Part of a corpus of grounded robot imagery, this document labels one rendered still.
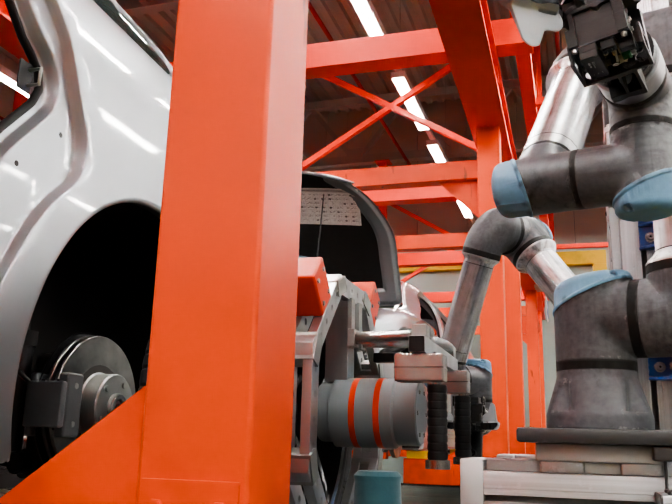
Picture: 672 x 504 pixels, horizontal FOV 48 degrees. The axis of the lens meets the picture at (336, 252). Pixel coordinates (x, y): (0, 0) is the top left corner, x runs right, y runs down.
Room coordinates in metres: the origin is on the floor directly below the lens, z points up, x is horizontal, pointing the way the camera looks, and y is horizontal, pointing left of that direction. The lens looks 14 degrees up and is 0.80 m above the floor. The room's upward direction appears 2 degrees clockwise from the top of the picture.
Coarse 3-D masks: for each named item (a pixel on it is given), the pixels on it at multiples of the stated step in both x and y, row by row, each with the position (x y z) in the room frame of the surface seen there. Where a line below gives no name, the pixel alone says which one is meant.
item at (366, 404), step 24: (336, 384) 1.57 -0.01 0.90; (360, 384) 1.56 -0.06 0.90; (384, 384) 1.55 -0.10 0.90; (408, 384) 1.54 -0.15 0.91; (336, 408) 1.55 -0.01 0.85; (360, 408) 1.53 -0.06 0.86; (384, 408) 1.52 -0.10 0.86; (408, 408) 1.51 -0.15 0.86; (336, 432) 1.56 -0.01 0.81; (360, 432) 1.55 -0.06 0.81; (384, 432) 1.53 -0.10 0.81; (408, 432) 1.52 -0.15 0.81
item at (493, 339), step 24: (480, 144) 5.06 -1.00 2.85; (480, 168) 5.06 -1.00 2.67; (480, 192) 5.06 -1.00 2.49; (504, 264) 5.16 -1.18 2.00; (504, 288) 5.11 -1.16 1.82; (504, 312) 5.05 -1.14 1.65; (480, 336) 5.07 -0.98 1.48; (504, 336) 5.02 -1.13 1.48; (504, 360) 5.02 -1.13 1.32; (504, 384) 5.02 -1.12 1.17; (504, 408) 5.02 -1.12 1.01; (504, 432) 5.02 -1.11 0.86; (408, 456) 5.22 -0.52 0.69; (408, 480) 5.21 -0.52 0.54; (432, 480) 5.16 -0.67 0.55; (456, 480) 5.11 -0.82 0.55
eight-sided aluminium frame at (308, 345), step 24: (336, 288) 1.48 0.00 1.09; (312, 336) 1.37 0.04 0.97; (312, 360) 1.35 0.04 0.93; (360, 360) 1.83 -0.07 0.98; (312, 384) 1.36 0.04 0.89; (312, 408) 1.36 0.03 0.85; (312, 432) 1.37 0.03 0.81; (312, 456) 1.36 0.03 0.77; (360, 456) 1.84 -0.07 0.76; (312, 480) 1.37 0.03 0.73
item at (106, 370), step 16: (96, 336) 1.72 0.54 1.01; (64, 352) 1.65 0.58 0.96; (80, 352) 1.67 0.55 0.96; (96, 352) 1.73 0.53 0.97; (112, 352) 1.79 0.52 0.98; (64, 368) 1.62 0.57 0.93; (80, 368) 1.68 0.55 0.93; (96, 368) 1.73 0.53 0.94; (112, 368) 1.79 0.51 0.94; (128, 368) 1.86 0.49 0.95; (96, 384) 1.69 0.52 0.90; (112, 384) 1.72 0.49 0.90; (128, 384) 1.78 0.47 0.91; (96, 400) 1.67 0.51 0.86; (80, 416) 1.68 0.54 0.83; (96, 416) 1.67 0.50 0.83; (48, 432) 1.62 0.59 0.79; (80, 432) 1.70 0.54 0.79; (48, 448) 1.63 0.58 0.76
